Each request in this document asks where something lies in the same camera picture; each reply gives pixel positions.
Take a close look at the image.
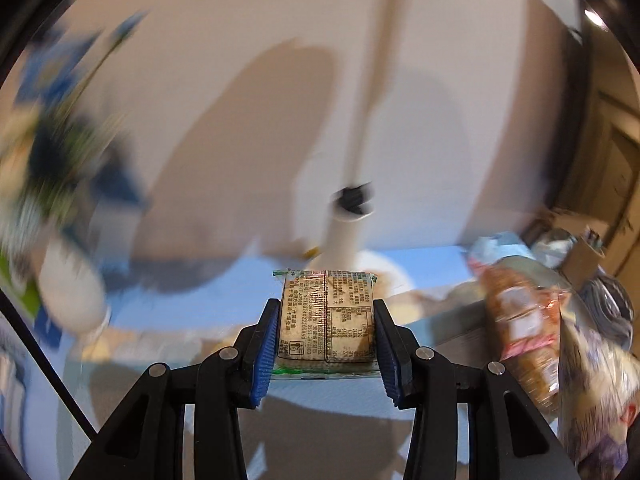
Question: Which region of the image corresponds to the purple snack bag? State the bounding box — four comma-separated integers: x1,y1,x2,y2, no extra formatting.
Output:
559,320,639,479

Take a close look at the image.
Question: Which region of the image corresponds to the red striped bread snack bag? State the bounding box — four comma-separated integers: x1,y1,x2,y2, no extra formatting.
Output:
477,264,572,415

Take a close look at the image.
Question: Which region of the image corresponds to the small green edged snack pack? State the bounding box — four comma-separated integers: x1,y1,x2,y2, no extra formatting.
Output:
272,269,378,378

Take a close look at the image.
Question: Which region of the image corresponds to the white ceramic flower vase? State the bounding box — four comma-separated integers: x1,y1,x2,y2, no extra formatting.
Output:
37,236,111,338

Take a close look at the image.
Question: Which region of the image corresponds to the light blue tissue pack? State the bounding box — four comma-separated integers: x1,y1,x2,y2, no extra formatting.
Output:
466,231,534,272

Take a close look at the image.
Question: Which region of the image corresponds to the white desk lamp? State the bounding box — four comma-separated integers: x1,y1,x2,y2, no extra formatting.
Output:
306,0,408,272

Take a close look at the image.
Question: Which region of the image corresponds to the black wall monitor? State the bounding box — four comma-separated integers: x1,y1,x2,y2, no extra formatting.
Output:
544,27,592,209

